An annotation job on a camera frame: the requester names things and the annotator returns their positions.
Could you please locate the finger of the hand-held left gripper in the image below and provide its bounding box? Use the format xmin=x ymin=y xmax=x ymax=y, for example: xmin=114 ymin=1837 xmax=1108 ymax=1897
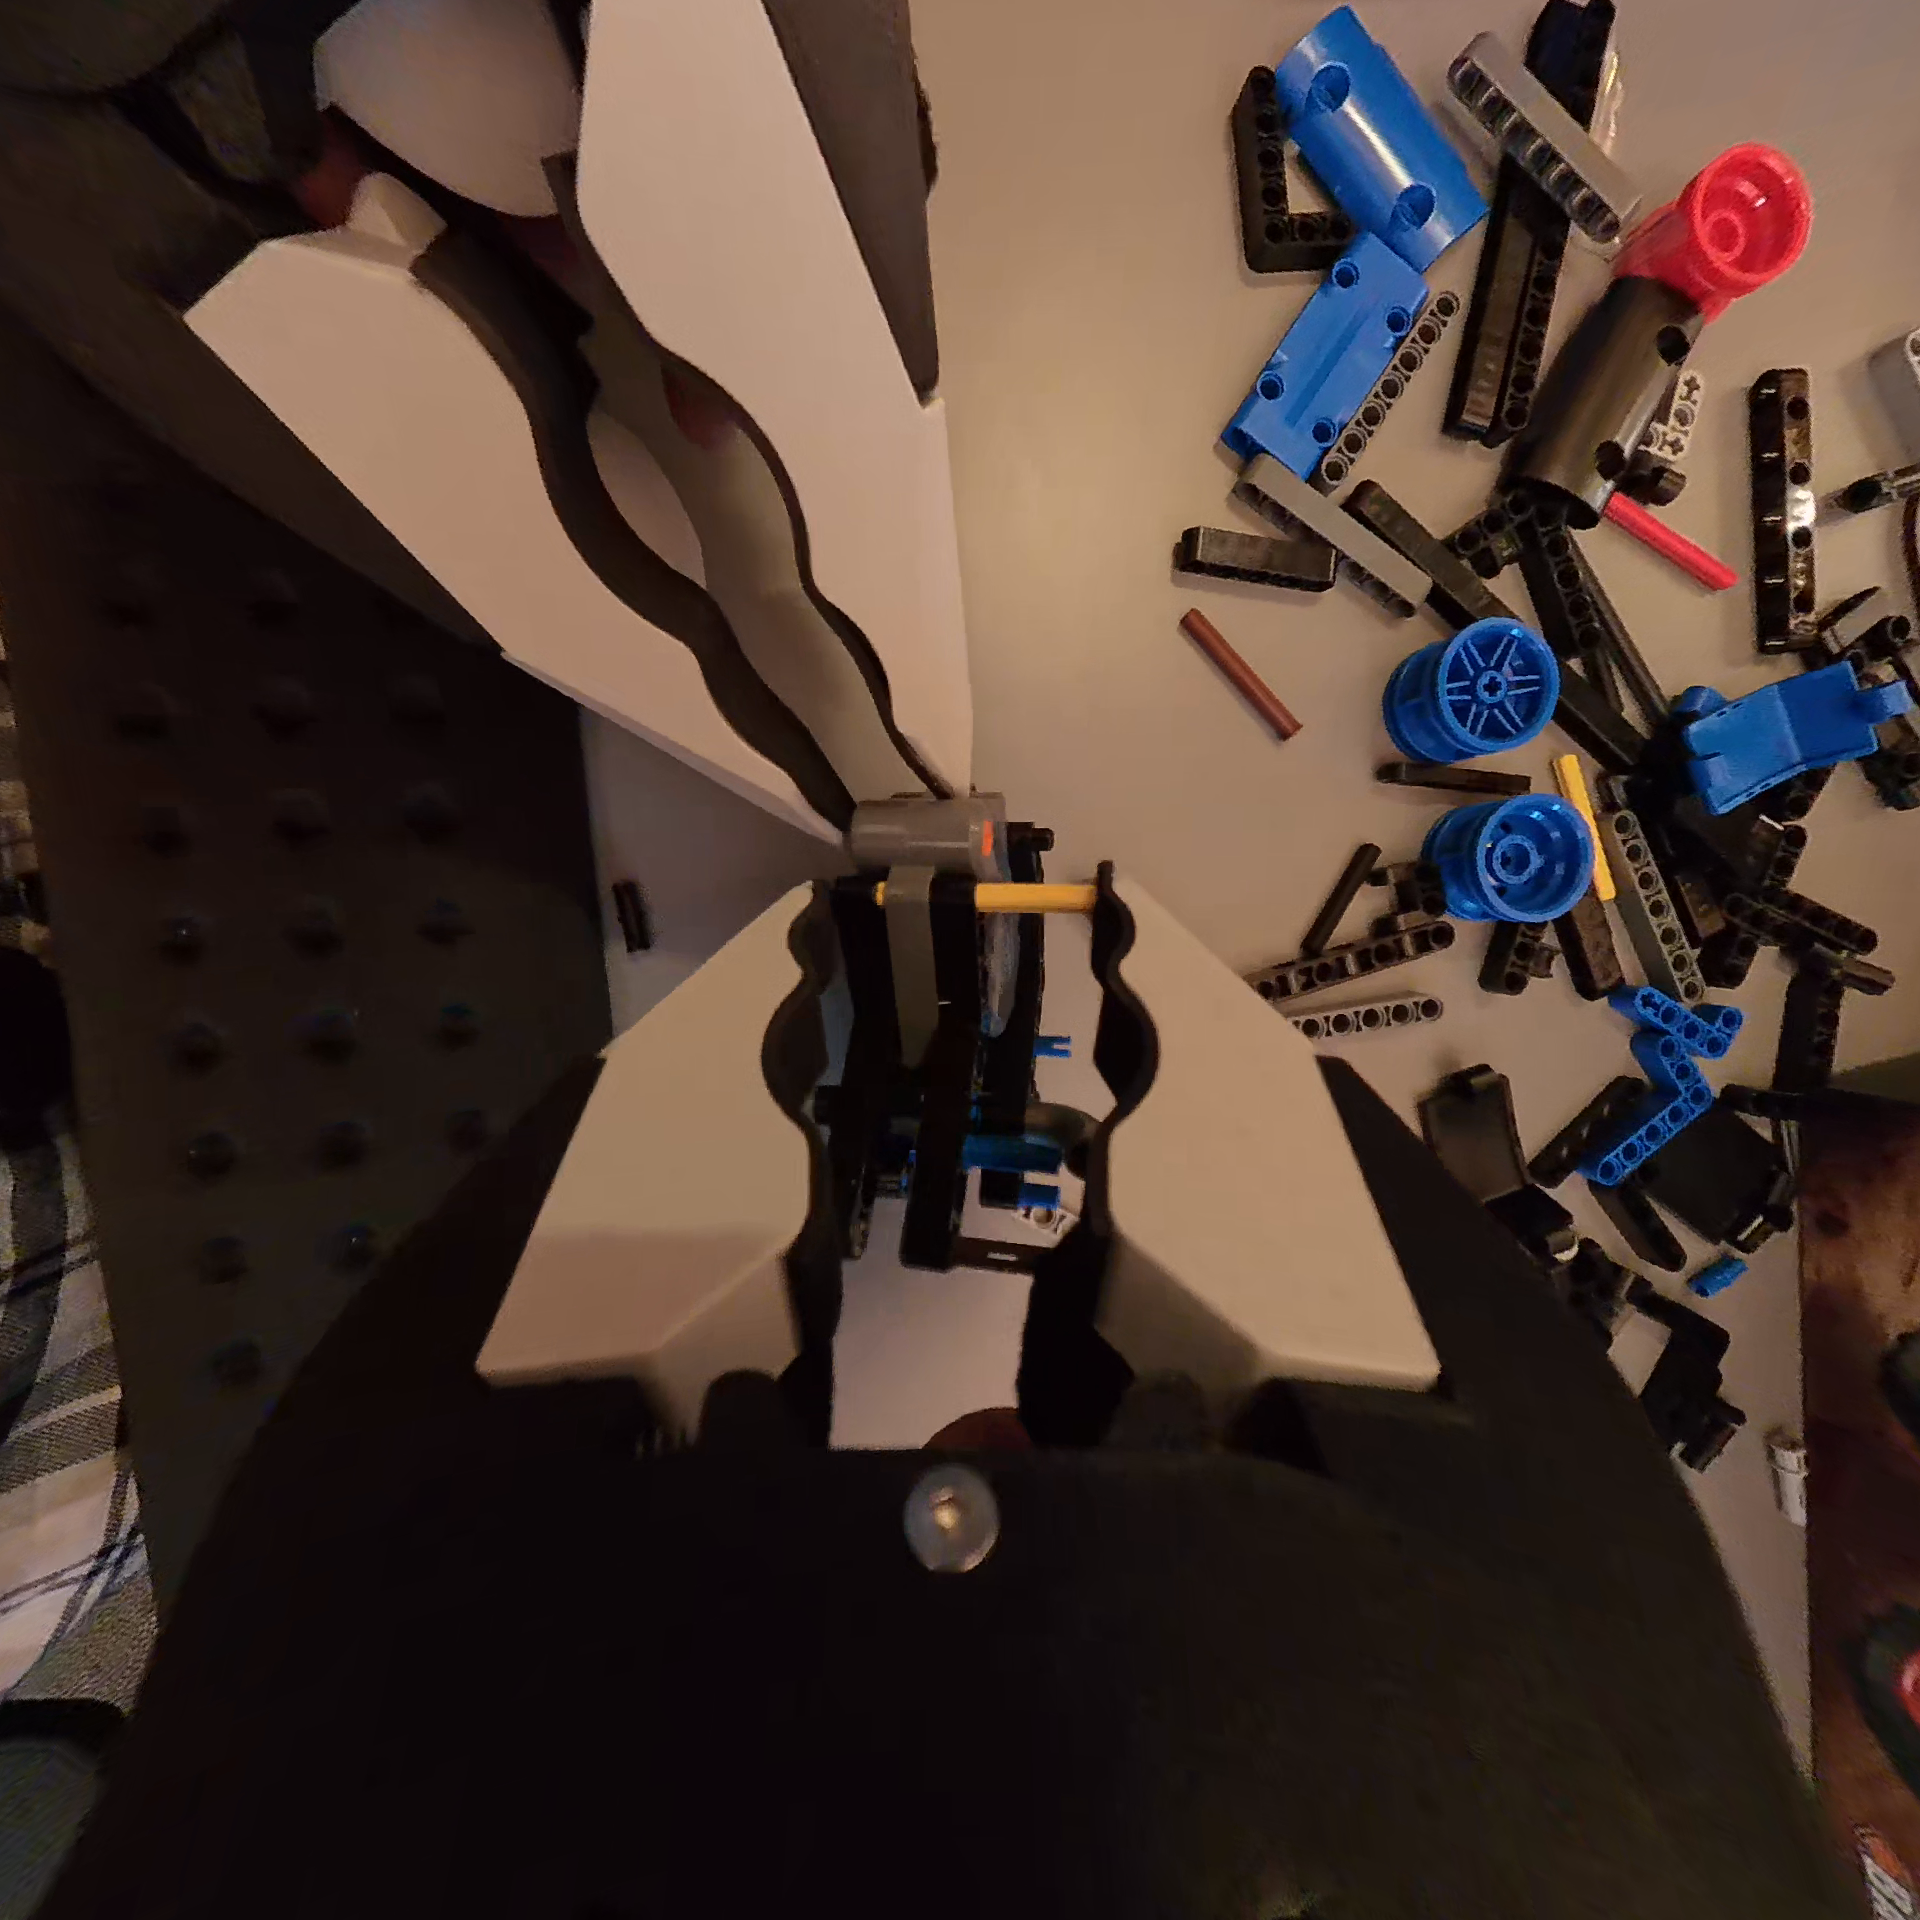
xmin=184 ymin=172 xmax=880 ymax=850
xmin=549 ymin=0 xmax=977 ymax=801

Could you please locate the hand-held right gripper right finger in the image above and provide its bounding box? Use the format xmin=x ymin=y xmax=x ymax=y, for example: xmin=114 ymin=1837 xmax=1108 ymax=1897
xmin=1019 ymin=863 xmax=1441 ymax=1448

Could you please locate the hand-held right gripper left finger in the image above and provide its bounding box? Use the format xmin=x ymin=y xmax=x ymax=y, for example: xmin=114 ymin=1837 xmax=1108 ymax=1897
xmin=478 ymin=880 xmax=842 ymax=1448

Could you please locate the partly built toy chassis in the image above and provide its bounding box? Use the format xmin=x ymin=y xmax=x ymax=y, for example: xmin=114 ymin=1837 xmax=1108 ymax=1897
xmin=809 ymin=790 xmax=1120 ymax=1276

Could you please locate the black square toy panel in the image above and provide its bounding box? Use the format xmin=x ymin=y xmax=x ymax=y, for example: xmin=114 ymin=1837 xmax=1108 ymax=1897
xmin=1652 ymin=1112 xmax=1795 ymax=1249
xmin=1419 ymin=1061 xmax=1579 ymax=1262

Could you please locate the blue angled toy beam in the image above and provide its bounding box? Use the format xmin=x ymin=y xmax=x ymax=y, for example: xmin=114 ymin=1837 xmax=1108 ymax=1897
xmin=1588 ymin=1060 xmax=1715 ymax=1187
xmin=1606 ymin=987 xmax=1743 ymax=1060

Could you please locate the black dimpled mat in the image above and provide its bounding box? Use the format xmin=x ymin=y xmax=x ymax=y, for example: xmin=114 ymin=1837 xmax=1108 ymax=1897
xmin=0 ymin=301 xmax=619 ymax=1577

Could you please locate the blue curved toy panel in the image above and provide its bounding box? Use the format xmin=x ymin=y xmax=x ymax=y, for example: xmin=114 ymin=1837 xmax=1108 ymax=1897
xmin=1273 ymin=10 xmax=1493 ymax=270
xmin=1216 ymin=233 xmax=1432 ymax=460

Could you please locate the brown toy axle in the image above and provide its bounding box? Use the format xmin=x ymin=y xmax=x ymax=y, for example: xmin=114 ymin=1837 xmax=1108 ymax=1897
xmin=1177 ymin=610 xmax=1304 ymax=740

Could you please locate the blue spoked toy wheel rim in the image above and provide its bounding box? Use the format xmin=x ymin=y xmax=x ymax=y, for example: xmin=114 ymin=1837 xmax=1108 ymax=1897
xmin=1382 ymin=622 xmax=1561 ymax=758

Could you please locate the person's plaid shirt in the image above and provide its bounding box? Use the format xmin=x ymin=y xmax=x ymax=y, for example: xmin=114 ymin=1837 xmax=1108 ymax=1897
xmin=0 ymin=630 xmax=159 ymax=1707

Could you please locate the printed toy truck box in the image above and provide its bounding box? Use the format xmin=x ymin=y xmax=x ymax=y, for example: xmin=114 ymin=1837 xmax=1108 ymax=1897
xmin=1790 ymin=1060 xmax=1920 ymax=1920

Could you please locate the blue toy fender piece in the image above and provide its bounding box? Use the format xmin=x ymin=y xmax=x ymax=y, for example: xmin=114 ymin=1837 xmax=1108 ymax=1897
xmin=1665 ymin=660 xmax=1898 ymax=811

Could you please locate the pile of black toy beams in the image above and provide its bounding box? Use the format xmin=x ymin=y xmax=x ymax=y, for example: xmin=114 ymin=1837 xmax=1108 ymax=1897
xmin=1172 ymin=0 xmax=1920 ymax=1471

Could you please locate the dark grey toy beam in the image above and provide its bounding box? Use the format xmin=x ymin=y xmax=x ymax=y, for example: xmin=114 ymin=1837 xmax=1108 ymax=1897
xmin=1450 ymin=33 xmax=1646 ymax=239

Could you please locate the red toy axle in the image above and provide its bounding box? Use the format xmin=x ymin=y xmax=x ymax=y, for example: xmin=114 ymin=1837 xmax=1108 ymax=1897
xmin=1605 ymin=495 xmax=1740 ymax=593

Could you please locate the black toy cylinder piece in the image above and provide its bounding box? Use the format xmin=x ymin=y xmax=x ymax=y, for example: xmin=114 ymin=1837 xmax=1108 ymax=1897
xmin=1509 ymin=279 xmax=1706 ymax=517

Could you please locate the red toy wheel rim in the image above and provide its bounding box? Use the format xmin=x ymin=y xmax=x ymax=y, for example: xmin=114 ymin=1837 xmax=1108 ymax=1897
xmin=1613 ymin=142 xmax=1815 ymax=317

